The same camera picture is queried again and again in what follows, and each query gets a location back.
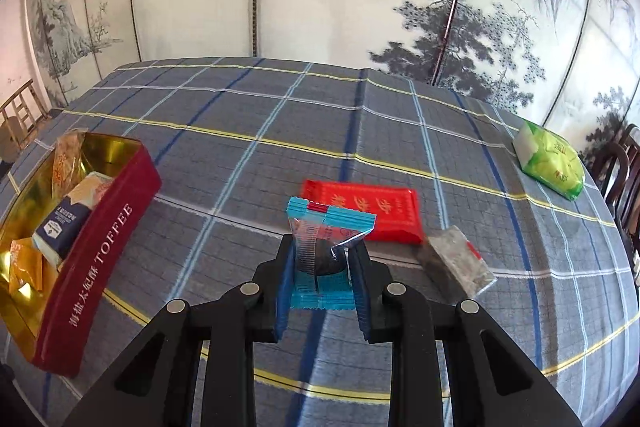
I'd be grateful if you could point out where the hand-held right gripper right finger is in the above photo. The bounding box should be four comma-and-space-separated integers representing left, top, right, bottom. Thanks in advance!
347, 241, 583, 427

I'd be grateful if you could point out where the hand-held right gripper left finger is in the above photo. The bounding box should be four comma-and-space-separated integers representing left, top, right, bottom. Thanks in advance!
64, 233, 297, 427

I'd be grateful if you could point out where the blue-edged snack packet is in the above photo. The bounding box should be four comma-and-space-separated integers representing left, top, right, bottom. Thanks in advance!
286, 196, 377, 310

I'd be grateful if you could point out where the dark red candy tin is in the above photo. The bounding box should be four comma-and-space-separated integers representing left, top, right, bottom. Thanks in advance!
0, 132, 163, 379

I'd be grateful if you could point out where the white and navy snack packet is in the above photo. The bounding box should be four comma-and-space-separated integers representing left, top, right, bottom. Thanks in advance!
32, 172, 117, 260

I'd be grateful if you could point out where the clear packet of orange snacks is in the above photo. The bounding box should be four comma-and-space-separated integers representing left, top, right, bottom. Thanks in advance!
52, 128, 90, 210

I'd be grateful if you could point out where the yellow orange snack packet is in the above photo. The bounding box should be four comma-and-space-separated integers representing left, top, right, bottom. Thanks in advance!
7, 238, 45, 304

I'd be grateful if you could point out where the red flat packet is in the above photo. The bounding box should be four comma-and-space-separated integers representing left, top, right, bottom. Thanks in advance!
300, 179, 425, 244

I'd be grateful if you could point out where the clear packet of dark seeds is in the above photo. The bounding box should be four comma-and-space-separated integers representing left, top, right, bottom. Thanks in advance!
419, 227, 497, 299

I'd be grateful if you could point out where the green tissue pack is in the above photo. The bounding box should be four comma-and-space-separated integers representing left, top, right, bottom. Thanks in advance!
514, 119, 586, 200

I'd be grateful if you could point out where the dark wooden chair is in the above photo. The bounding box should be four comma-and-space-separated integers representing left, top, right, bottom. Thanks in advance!
590, 123, 640, 258

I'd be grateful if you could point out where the light wooden chair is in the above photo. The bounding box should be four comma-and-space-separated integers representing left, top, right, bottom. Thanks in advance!
0, 79, 51, 160

